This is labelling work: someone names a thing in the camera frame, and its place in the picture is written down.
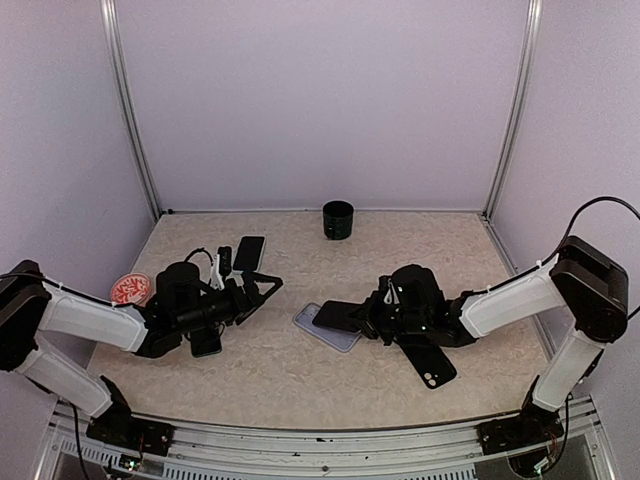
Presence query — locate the front aluminium rail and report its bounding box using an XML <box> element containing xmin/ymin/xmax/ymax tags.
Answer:
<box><xmin>34</xmin><ymin>397</ymin><xmax>620</xmax><ymax>479</ymax></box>

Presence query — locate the left aluminium frame post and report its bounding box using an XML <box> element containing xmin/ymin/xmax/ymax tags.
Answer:
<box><xmin>99</xmin><ymin>0</ymin><xmax>162</xmax><ymax>222</ymax></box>

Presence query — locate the aluminium frame post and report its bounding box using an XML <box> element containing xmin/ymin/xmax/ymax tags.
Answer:
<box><xmin>99</xmin><ymin>0</ymin><xmax>162</xmax><ymax>222</ymax></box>
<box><xmin>483</xmin><ymin>0</ymin><xmax>543</xmax><ymax>222</ymax></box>

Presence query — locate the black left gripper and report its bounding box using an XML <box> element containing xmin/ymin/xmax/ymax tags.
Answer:
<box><xmin>174</xmin><ymin>269</ymin><xmax>282</xmax><ymax>334</ymax></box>

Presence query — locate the right aluminium frame post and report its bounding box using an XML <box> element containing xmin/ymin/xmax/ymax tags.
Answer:
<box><xmin>483</xmin><ymin>0</ymin><xmax>543</xmax><ymax>222</ymax></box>

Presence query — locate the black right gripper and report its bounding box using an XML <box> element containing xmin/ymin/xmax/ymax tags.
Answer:
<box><xmin>344</xmin><ymin>289</ymin><xmax>430</xmax><ymax>345</ymax></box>

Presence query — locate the light blue phone case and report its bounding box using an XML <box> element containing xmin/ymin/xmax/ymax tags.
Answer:
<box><xmin>230</xmin><ymin>235</ymin><xmax>267</xmax><ymax>274</ymax></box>

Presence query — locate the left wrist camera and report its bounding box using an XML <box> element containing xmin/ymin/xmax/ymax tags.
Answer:
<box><xmin>214</xmin><ymin>246</ymin><xmax>232</xmax><ymax>284</ymax></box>

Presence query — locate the black phone white back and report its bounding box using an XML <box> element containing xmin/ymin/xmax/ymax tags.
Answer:
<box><xmin>232</xmin><ymin>236</ymin><xmax>266</xmax><ymax>271</ymax></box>

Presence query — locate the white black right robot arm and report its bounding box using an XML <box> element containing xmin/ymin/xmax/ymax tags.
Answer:
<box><xmin>348</xmin><ymin>231</ymin><xmax>635</xmax><ymax>444</ymax></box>

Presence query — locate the lavender phone case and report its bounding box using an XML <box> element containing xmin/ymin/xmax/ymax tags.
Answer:
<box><xmin>293</xmin><ymin>301</ymin><xmax>361</xmax><ymax>353</ymax></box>

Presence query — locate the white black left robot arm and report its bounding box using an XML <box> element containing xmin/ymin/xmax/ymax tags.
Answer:
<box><xmin>1</xmin><ymin>255</ymin><xmax>283</xmax><ymax>445</ymax></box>

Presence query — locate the dark green cup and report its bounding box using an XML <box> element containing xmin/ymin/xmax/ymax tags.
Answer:
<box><xmin>322</xmin><ymin>200</ymin><xmax>354</xmax><ymax>241</ymax></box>

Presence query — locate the red white patterned bowl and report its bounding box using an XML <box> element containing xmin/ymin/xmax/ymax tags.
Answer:
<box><xmin>110</xmin><ymin>273</ymin><xmax>151</xmax><ymax>305</ymax></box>

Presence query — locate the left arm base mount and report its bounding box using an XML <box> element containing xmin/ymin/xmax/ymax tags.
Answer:
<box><xmin>86</xmin><ymin>413</ymin><xmax>175</xmax><ymax>457</ymax></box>

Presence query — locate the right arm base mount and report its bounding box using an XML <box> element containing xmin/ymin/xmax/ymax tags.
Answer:
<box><xmin>476</xmin><ymin>416</ymin><xmax>564</xmax><ymax>456</ymax></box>

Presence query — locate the black phone case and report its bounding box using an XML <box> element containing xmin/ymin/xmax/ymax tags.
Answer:
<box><xmin>399</xmin><ymin>340</ymin><xmax>457</xmax><ymax>390</ymax></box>

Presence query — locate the black phone dark edge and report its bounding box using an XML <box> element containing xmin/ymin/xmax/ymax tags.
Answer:
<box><xmin>312</xmin><ymin>300</ymin><xmax>361</xmax><ymax>333</ymax></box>

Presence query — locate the black phone green edge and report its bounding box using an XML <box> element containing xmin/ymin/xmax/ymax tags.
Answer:
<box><xmin>190</xmin><ymin>334</ymin><xmax>222</xmax><ymax>358</ymax></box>

